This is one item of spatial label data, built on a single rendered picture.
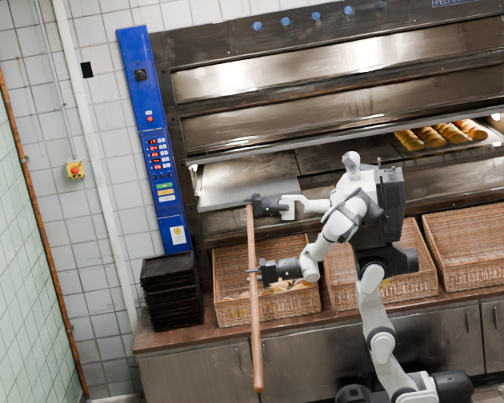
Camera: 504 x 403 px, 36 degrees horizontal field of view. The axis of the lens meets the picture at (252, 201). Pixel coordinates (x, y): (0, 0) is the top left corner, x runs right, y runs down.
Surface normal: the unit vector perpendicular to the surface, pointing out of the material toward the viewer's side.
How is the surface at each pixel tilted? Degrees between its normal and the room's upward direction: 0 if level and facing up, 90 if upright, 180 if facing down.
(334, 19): 90
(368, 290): 90
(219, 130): 70
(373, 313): 90
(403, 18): 90
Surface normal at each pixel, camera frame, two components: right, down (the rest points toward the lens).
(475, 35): -0.04, -0.03
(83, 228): 0.03, 0.31
